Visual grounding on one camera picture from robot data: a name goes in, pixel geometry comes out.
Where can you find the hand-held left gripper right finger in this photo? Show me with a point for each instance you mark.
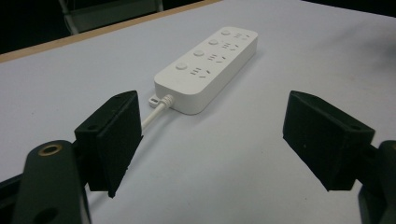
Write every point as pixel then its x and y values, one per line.
pixel 323 137

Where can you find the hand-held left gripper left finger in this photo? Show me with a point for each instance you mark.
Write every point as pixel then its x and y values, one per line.
pixel 112 140

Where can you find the white power strip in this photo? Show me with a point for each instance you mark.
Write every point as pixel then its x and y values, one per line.
pixel 207 67

